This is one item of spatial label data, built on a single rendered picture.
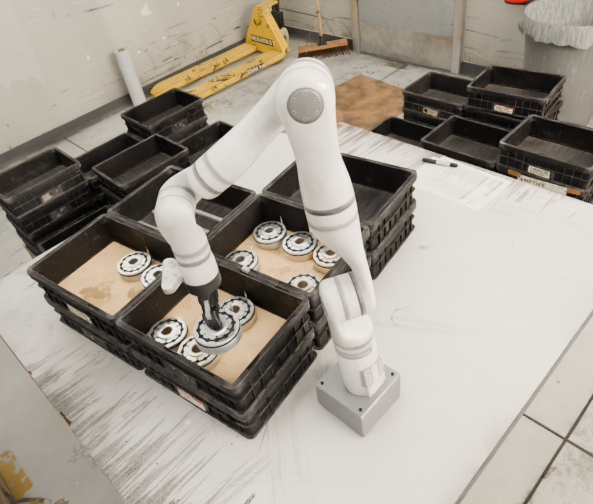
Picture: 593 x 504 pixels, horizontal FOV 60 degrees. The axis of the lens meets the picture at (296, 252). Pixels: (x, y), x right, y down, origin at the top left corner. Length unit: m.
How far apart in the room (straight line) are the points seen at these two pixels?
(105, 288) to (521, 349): 1.17
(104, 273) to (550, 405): 1.67
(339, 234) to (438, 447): 0.60
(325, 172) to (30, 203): 2.18
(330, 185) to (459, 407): 0.70
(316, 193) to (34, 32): 3.81
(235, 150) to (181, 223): 0.16
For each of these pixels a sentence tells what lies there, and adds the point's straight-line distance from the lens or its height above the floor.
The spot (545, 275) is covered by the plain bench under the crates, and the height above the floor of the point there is 0.70.
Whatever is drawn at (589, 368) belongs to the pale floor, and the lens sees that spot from 2.40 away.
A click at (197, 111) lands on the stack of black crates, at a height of 0.53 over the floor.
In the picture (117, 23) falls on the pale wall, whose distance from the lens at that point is 4.78.
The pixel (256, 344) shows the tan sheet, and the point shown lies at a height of 0.83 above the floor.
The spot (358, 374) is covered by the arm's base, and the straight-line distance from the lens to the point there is 1.18.
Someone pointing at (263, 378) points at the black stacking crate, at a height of 0.85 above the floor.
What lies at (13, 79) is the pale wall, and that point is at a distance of 4.50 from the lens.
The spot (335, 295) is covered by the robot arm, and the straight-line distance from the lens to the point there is 1.01.
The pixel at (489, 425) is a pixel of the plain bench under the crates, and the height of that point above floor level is 0.70.
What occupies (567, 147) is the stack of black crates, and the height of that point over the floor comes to 0.49.
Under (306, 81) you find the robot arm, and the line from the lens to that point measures 0.79.
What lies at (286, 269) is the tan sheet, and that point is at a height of 0.83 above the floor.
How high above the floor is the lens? 1.85
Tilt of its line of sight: 41 degrees down
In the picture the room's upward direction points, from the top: 10 degrees counter-clockwise
